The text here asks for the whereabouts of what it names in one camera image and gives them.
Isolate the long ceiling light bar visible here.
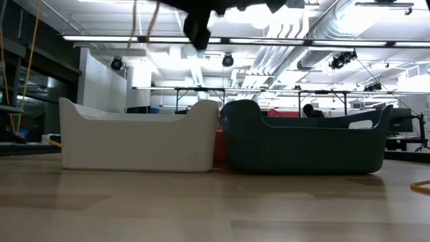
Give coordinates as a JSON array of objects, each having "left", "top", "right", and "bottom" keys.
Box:
[{"left": 62, "top": 35, "right": 430, "bottom": 48}]

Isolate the red background cloth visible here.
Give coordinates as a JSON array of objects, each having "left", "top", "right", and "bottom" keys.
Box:
[{"left": 267, "top": 108, "right": 302, "bottom": 118}]

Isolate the black workbench frame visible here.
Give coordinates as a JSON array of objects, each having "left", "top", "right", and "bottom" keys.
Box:
[
  {"left": 297, "top": 89, "right": 349, "bottom": 117},
  {"left": 174, "top": 86, "right": 226, "bottom": 117}
]

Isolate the black ceiling lamp cluster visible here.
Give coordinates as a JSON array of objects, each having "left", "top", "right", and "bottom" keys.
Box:
[{"left": 329, "top": 49, "right": 358, "bottom": 71}]

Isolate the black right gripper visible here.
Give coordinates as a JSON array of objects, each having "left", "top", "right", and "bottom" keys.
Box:
[{"left": 160, "top": 0, "right": 306, "bottom": 51}]

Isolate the teal plastic basket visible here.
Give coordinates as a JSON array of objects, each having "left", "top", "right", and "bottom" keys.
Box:
[{"left": 220, "top": 99, "right": 394, "bottom": 175}]

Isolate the white plastic basket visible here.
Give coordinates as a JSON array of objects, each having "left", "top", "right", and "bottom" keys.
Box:
[{"left": 58, "top": 97, "right": 220, "bottom": 173}]

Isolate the yellow rubber band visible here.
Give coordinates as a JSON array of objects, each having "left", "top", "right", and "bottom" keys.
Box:
[
  {"left": 410, "top": 180, "right": 430, "bottom": 195},
  {"left": 126, "top": 0, "right": 161, "bottom": 50}
]

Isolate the yellow cable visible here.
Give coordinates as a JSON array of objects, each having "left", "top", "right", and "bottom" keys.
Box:
[{"left": 0, "top": 0, "right": 42, "bottom": 135}]

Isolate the black ceiling track fixture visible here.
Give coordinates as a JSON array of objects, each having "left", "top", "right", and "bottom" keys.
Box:
[{"left": 355, "top": 1, "right": 415, "bottom": 16}]

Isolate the person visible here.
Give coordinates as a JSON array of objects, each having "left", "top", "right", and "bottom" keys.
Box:
[{"left": 302, "top": 103, "right": 326, "bottom": 118}]

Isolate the black background monitor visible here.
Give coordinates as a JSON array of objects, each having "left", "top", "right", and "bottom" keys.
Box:
[{"left": 389, "top": 107, "right": 414, "bottom": 134}]

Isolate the orange plastic basket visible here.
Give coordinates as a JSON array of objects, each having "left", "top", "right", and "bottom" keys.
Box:
[{"left": 214, "top": 126, "right": 229, "bottom": 167}]

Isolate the black ceiling spot lamp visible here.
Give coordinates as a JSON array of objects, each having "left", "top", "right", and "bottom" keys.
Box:
[
  {"left": 221, "top": 52, "right": 235, "bottom": 68},
  {"left": 110, "top": 56, "right": 124, "bottom": 71}
]

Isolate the silver ventilation duct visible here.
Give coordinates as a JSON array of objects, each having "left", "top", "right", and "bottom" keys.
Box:
[{"left": 297, "top": 0, "right": 380, "bottom": 71}]

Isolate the black monitor stand pole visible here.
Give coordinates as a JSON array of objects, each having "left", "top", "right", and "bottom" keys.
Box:
[{"left": 404, "top": 113, "right": 429, "bottom": 153}]

